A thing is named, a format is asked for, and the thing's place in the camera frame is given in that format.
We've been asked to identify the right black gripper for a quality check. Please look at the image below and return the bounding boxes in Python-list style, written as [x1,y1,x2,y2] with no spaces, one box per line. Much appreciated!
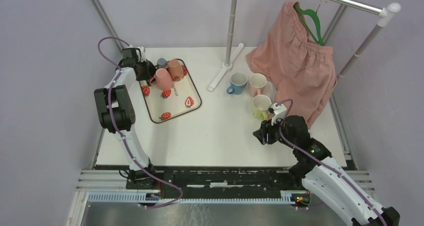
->
[252,113,297,150]

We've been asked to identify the black mug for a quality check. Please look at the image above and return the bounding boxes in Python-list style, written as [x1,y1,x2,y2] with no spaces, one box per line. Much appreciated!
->
[142,60,157,81]

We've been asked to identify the yellow mug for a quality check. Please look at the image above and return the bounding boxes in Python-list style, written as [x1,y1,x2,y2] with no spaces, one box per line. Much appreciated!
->
[251,94,272,121]

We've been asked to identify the salmon pink mug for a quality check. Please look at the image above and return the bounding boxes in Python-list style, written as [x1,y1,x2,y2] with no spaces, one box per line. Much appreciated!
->
[149,68,174,91]

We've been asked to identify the light pink mug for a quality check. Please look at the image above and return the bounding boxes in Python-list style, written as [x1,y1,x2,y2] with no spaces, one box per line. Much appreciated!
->
[248,73,267,97]

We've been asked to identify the blue mug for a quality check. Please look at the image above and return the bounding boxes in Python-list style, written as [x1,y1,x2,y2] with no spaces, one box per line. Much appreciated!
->
[226,72,248,95]

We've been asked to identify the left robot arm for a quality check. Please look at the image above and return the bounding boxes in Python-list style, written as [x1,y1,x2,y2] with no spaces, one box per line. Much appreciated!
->
[94,45,157,190]

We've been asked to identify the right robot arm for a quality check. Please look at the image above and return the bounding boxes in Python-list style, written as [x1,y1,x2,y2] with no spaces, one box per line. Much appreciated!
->
[252,115,400,226]

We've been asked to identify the grey-blue mug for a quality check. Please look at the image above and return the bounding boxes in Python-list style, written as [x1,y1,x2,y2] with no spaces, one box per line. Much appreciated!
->
[156,57,168,69]

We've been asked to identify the terracotta mug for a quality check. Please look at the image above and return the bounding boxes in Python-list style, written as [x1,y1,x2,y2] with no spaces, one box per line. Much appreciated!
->
[166,59,185,82]

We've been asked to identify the strawberry pattern tray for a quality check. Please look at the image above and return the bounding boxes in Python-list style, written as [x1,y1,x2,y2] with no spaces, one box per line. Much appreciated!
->
[139,58,203,124]

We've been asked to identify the pink shorts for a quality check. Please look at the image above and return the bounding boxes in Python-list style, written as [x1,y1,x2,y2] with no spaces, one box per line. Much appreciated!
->
[246,0,337,128]

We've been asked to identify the green hanger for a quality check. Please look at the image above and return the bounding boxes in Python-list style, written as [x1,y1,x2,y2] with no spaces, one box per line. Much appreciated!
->
[293,4,326,47]

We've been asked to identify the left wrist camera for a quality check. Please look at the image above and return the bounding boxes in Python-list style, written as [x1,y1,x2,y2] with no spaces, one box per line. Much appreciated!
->
[136,46,147,62]

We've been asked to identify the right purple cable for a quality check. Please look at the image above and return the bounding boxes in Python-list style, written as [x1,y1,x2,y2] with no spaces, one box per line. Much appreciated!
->
[274,99,388,226]

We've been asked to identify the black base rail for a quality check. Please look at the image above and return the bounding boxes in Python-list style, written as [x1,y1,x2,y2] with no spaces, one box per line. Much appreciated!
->
[118,166,307,200]

